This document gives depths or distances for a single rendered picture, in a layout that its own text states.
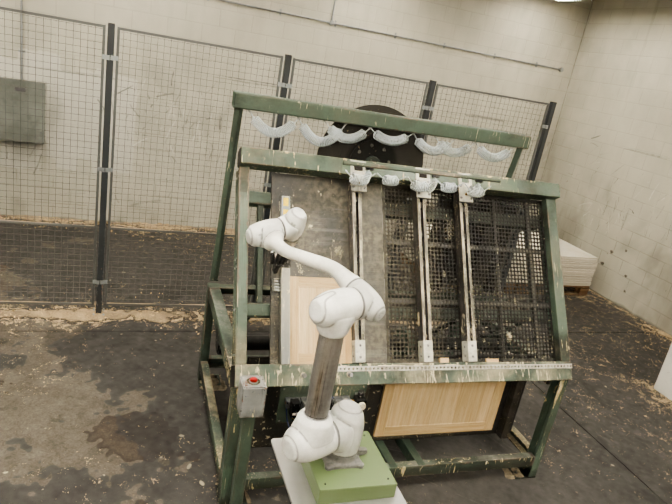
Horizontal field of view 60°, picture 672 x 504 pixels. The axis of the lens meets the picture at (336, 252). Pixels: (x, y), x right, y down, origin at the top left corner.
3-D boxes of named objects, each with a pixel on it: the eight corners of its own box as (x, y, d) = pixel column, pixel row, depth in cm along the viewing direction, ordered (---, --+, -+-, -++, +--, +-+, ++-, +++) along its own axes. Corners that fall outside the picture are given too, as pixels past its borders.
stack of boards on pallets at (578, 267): (432, 291, 713) (442, 248, 696) (397, 260, 804) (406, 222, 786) (587, 296, 800) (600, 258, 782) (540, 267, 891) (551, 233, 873)
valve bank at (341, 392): (280, 439, 305) (287, 401, 297) (275, 423, 317) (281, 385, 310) (367, 434, 322) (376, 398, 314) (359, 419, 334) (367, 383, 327)
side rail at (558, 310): (549, 361, 385) (561, 361, 375) (535, 203, 408) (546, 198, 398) (559, 361, 388) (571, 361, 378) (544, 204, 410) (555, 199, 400)
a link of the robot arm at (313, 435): (336, 460, 246) (295, 478, 231) (313, 439, 257) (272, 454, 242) (371, 295, 222) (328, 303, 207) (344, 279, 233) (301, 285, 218)
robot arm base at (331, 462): (372, 468, 257) (375, 457, 255) (325, 471, 249) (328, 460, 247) (358, 441, 273) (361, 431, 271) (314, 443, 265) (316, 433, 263)
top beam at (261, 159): (237, 168, 330) (240, 162, 321) (237, 151, 332) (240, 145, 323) (551, 201, 405) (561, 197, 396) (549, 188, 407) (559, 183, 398)
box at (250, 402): (239, 419, 285) (243, 388, 280) (235, 405, 296) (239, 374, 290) (262, 418, 289) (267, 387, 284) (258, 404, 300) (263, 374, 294)
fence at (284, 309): (279, 364, 316) (280, 364, 313) (280, 197, 336) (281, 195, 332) (287, 364, 318) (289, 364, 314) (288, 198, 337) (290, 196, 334)
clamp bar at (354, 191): (347, 362, 330) (364, 361, 308) (344, 165, 354) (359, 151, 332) (364, 362, 333) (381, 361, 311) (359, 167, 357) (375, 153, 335)
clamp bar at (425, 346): (415, 362, 345) (435, 361, 323) (407, 172, 369) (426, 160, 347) (430, 362, 348) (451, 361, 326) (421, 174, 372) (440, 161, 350)
